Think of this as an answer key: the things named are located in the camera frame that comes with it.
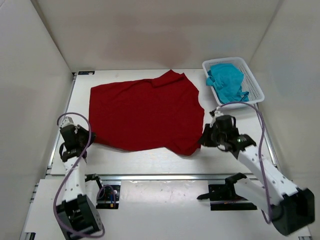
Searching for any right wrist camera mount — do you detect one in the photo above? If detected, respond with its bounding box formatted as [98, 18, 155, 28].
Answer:
[210, 106, 224, 127]

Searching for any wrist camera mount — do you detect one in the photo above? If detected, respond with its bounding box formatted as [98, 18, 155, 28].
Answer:
[59, 116, 75, 129]
[210, 106, 224, 127]

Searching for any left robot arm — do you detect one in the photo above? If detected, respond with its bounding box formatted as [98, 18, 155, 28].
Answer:
[53, 121, 104, 240]

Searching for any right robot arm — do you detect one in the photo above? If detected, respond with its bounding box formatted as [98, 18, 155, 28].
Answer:
[197, 115, 315, 236]

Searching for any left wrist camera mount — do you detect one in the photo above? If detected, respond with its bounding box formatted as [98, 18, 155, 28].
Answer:
[59, 116, 75, 129]

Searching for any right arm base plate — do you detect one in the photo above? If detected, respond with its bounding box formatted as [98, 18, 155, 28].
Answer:
[210, 193, 257, 211]

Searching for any aluminium front rail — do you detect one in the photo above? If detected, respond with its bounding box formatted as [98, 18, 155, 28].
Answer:
[100, 174, 231, 181]

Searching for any teal t shirt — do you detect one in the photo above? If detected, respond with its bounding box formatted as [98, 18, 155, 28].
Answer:
[206, 63, 249, 104]

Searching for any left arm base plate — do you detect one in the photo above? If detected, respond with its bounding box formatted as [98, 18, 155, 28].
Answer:
[96, 181, 121, 210]

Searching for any red t shirt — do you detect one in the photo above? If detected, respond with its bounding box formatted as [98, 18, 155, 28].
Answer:
[88, 70, 205, 156]

